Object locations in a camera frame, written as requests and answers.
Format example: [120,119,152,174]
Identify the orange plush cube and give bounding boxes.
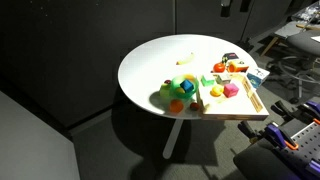
[227,59,250,73]

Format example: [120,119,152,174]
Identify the grey toy cube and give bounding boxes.
[215,73,232,85]

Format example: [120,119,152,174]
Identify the white owl plush cube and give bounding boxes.
[246,67,271,90]

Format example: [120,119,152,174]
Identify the blue toy cube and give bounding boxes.
[179,79,195,93]

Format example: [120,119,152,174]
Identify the wooden crate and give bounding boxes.
[195,72,270,122]

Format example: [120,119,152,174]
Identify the wooden desk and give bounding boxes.
[260,18,320,58]

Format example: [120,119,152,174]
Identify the red toy tomato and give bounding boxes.
[213,62,227,74]

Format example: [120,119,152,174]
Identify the yellow toy banana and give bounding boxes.
[176,52,196,66]

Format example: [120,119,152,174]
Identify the grey office chair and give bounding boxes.
[266,29,320,105]

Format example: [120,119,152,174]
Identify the green toy block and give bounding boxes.
[200,74,216,88]

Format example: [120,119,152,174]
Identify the yellow toy ball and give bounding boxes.
[210,84,225,98]

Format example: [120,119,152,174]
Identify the green plastic bowl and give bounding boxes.
[168,74,200,101]

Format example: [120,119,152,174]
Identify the small red green ball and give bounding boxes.
[189,101,200,112]

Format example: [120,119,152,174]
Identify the light green toy piece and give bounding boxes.
[159,83,172,100]

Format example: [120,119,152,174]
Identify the orange toy ball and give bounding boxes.
[168,98,185,114]

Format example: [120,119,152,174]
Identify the black spring clamp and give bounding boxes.
[270,100,302,122]
[237,120,265,140]

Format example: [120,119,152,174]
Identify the purple clamp with orange tip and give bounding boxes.
[264,122,300,152]

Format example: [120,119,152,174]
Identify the white table leg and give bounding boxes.
[162,118,185,160]

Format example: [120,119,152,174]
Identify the perforated metal breadboard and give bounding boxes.
[285,120,320,168]

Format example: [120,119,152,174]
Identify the grey cabinet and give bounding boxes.
[0,89,81,180]

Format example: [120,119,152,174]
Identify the grey base plate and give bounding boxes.
[232,139,303,180]

